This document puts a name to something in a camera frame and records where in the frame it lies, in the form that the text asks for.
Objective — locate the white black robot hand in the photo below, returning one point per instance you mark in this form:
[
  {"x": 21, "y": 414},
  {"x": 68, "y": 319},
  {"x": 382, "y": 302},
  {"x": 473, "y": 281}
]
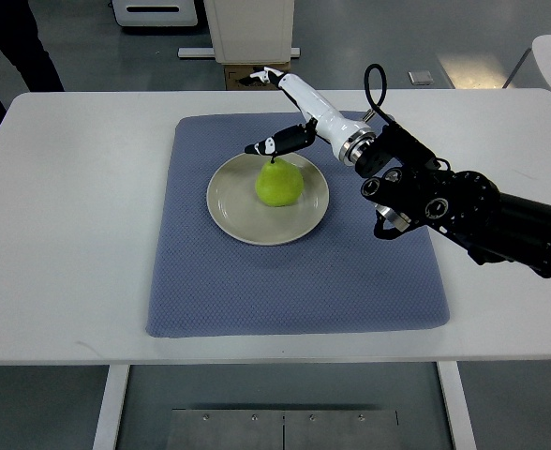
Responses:
[{"x": 322, "y": 120}]

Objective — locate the green pear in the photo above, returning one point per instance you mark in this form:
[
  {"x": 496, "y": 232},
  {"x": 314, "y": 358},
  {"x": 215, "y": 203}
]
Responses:
[{"x": 279, "y": 183}]

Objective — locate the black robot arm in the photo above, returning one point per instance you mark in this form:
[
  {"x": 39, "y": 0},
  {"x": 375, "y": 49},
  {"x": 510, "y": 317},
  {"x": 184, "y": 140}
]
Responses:
[{"x": 411, "y": 187}]

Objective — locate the small grey floor plate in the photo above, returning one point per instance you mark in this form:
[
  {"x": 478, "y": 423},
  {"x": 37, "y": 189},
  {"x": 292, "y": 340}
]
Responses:
[{"x": 420, "y": 77}]

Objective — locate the cream round plate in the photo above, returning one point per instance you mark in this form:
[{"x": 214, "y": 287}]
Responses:
[{"x": 236, "y": 209}]

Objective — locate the brown cardboard box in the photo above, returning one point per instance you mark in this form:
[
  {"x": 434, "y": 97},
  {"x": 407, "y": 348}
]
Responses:
[{"x": 237, "y": 77}]

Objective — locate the blue textured mat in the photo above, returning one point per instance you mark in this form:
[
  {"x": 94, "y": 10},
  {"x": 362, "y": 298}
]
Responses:
[{"x": 337, "y": 279}]

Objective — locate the white cabinet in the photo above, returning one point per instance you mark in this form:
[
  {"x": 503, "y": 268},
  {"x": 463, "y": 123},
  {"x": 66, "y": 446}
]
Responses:
[{"x": 247, "y": 32}]

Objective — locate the white machine with slot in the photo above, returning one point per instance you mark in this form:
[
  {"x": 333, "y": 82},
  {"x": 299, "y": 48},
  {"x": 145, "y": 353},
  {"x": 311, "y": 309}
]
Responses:
[{"x": 155, "y": 13}]

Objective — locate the right white table leg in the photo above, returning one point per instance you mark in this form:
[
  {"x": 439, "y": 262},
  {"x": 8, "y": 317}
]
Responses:
[{"x": 456, "y": 405}]

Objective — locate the white table leg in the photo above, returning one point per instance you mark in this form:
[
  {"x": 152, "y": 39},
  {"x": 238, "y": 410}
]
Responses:
[
  {"x": 110, "y": 414},
  {"x": 456, "y": 405}
]

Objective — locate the person in dark trousers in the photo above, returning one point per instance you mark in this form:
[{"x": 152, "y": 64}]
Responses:
[{"x": 20, "y": 44}]

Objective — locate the left white table leg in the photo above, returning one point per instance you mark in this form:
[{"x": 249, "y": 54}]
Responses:
[{"x": 110, "y": 414}]

